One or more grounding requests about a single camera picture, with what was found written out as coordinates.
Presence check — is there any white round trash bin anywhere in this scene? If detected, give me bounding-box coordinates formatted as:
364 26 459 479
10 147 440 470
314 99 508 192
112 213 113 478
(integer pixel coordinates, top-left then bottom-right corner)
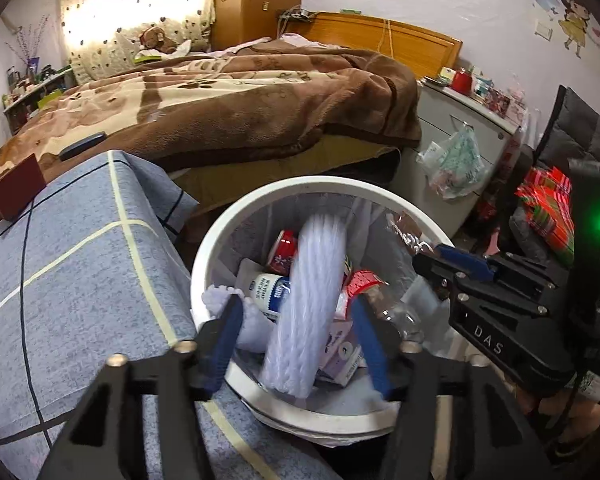
190 176 456 436

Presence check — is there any dark red box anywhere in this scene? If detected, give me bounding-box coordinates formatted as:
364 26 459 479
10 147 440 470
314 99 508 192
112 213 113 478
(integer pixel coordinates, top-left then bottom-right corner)
0 155 47 221

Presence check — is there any wooden wardrobe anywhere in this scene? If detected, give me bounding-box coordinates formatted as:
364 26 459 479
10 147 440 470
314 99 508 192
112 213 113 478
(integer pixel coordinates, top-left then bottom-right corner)
212 0 307 51

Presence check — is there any dotted window curtain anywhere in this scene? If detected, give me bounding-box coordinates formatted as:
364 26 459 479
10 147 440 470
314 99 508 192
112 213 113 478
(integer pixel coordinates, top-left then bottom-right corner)
60 0 217 86

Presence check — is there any hanging plastic bag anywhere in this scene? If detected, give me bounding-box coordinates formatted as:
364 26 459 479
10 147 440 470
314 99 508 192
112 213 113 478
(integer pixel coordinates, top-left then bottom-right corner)
417 125 486 200

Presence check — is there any cartoon girl wall sticker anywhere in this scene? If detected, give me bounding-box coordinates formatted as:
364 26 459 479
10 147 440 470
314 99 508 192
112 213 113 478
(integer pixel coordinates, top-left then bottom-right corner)
557 0 595 59

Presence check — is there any crushed beige paper carton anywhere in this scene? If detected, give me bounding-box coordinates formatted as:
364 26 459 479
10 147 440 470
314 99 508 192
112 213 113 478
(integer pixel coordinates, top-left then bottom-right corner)
236 258 268 293

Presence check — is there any black chair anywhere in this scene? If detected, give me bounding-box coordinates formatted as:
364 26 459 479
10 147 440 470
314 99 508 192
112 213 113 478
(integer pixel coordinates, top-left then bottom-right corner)
500 85 600 271

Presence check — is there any clear plastic bin liner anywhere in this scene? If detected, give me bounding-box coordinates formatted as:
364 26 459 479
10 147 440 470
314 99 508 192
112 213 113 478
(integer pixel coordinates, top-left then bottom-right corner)
207 190 431 311

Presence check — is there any red drink can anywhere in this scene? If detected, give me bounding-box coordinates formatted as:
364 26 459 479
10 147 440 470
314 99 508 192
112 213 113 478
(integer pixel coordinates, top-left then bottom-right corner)
266 230 299 275

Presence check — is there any vase with purple branches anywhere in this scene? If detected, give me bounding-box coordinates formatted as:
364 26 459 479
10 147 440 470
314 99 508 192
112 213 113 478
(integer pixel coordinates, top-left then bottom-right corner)
7 15 51 76

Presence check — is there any pink pillow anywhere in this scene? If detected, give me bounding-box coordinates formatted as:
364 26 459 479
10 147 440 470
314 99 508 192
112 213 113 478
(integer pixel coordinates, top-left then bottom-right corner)
279 32 351 51

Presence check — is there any white foam roll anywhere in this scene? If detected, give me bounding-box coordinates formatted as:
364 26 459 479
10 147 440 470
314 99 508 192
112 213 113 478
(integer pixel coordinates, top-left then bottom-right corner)
202 212 348 396

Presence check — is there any clear plastic bottle red label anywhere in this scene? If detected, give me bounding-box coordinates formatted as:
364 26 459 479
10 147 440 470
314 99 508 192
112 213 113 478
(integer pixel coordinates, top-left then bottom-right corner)
347 270 426 341

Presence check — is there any brown teddy bear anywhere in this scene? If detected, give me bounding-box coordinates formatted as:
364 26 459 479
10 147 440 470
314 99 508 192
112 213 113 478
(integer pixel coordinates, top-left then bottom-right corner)
139 26 178 55

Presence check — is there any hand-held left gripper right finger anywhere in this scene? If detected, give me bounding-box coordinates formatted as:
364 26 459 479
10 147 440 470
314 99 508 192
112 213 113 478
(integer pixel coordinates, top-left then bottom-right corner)
349 297 553 480

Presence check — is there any small lilac carton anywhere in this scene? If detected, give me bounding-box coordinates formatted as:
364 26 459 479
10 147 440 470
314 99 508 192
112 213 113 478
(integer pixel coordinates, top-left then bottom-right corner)
320 320 366 387

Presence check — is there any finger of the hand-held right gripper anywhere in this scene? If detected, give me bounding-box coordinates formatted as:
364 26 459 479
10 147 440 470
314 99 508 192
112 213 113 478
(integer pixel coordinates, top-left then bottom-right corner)
412 253 552 319
434 243 567 302

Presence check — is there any white yogurt bottle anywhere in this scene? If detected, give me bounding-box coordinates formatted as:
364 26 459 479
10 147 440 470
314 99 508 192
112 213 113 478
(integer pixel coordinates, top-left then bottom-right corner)
250 272 293 321

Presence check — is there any wooden bed headboard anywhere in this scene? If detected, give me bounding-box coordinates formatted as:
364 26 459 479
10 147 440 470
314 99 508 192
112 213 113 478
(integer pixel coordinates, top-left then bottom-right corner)
285 10 463 81

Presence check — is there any grey nightstand cabinet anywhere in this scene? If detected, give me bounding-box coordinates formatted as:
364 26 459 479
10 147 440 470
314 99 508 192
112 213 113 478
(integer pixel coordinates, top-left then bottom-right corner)
415 80 523 241

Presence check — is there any red jar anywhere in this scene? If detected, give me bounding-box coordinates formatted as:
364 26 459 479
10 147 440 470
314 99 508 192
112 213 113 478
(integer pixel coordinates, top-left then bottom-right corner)
452 67 473 95

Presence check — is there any person's right hand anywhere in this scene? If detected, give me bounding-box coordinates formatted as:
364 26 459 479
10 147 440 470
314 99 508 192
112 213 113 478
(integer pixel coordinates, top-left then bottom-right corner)
515 385 600 466

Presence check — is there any brown printed blanket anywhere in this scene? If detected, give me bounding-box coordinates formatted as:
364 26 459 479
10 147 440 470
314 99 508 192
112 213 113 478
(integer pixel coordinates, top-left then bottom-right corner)
0 45 423 233

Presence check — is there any red patterned cloth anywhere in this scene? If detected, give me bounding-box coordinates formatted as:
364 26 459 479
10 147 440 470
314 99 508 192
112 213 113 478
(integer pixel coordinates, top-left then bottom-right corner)
516 166 576 267

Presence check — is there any cluttered small shelf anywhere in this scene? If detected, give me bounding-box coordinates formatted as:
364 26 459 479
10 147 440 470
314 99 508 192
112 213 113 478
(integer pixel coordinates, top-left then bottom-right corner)
2 65 76 133

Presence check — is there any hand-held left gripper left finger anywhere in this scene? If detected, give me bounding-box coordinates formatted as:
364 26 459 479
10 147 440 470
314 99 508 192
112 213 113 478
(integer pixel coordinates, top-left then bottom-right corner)
35 296 245 480

